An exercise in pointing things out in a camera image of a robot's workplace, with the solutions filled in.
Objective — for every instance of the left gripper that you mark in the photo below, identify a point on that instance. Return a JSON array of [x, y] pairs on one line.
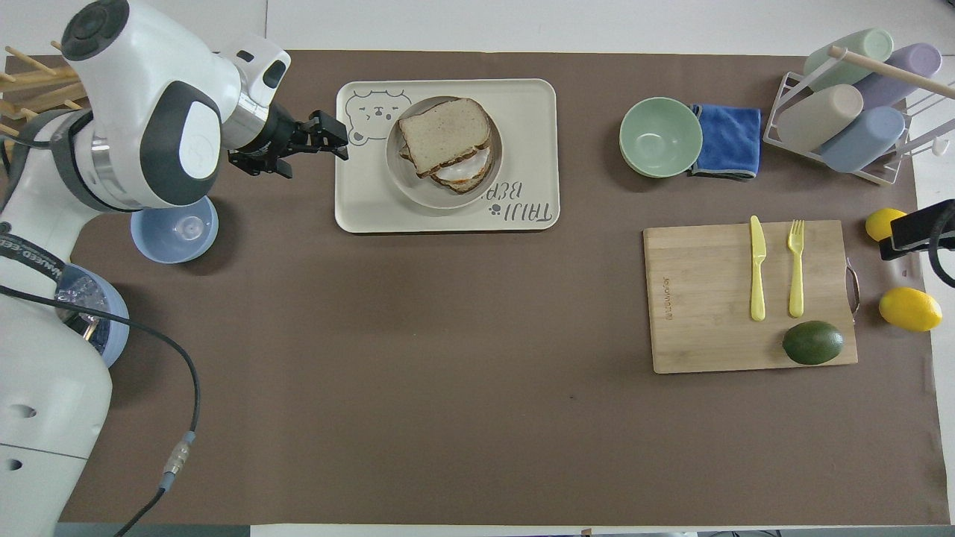
[[277, 134]]

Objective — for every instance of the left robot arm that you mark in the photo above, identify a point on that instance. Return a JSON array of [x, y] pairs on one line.
[[142, 67]]

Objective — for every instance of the cream round plate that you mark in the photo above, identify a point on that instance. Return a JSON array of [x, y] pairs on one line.
[[406, 190]]

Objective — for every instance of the cream tray with bear print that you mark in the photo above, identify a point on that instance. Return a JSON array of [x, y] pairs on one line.
[[358, 201]]

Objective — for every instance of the toasted bread slice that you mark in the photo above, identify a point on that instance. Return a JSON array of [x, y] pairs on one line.
[[471, 184], [444, 134]]

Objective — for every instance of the white fried egg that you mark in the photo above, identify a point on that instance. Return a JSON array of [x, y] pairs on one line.
[[466, 168]]

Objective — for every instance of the light blue bowl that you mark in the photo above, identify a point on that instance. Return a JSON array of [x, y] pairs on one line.
[[175, 239]]

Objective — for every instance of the wooden drying rack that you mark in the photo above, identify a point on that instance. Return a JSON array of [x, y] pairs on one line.
[[37, 86]]

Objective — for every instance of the light green bowl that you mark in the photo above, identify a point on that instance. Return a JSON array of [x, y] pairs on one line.
[[660, 138]]

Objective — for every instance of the blue cloth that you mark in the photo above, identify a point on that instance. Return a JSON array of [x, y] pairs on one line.
[[731, 142]]

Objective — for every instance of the wooden cutting board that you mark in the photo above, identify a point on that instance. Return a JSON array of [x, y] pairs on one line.
[[701, 313]]

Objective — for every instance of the yellow plastic knife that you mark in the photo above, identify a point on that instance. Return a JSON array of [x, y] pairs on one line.
[[757, 261]]

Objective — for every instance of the beige cup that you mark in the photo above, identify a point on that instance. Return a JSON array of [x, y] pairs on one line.
[[817, 119]]

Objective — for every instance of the yellow plastic fork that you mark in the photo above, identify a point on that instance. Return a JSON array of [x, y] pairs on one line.
[[796, 283]]

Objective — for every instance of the green avocado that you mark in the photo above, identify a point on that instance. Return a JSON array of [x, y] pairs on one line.
[[813, 343]]

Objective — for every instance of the light blue cup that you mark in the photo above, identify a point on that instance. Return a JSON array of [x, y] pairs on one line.
[[862, 142]]

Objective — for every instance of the light green cup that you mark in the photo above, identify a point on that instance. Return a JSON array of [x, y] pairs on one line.
[[858, 52]]

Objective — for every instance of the yellow lemon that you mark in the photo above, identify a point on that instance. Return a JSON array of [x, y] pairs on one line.
[[880, 222], [910, 309]]

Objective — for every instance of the wooden rod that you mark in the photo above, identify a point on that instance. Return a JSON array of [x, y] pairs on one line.
[[888, 69]]

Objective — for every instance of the light purple cup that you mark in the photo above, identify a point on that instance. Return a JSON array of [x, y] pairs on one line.
[[906, 67]]

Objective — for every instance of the black clamp device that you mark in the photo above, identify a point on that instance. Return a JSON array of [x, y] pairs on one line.
[[921, 227]]

